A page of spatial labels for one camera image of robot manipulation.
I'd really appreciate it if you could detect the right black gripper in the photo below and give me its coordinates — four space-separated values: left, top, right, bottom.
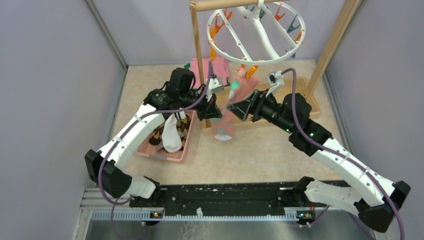
227 88 296 134

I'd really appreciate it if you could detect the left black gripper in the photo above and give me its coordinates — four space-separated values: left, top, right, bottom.
179 88 222 121

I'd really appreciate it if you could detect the pink patterned sock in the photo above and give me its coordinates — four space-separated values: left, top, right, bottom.
210 67 260 142

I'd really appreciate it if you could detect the brown argyle sock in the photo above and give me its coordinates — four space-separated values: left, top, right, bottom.
148 123 165 146
176 115 191 151

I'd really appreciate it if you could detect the white tall sock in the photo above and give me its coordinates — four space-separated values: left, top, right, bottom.
162 111 186 153

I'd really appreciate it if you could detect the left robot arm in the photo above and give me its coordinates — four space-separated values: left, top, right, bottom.
84 65 223 207

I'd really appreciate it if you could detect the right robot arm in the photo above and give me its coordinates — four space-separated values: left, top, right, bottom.
227 90 411 233

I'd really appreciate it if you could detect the wooden hanger rack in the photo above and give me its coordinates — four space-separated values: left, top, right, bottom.
188 0 364 137

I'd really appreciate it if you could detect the white round clip hanger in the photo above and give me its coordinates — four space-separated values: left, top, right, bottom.
200 0 307 66

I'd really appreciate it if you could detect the orange clip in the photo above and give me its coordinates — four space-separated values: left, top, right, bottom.
241 59 263 79

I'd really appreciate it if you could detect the pink folded cloth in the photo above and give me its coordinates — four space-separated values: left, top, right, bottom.
189 56 230 88

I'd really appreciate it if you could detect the pink plastic basket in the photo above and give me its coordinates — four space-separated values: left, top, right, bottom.
136 110 198 162

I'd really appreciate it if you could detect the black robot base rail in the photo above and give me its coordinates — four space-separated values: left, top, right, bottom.
129 182 317 223

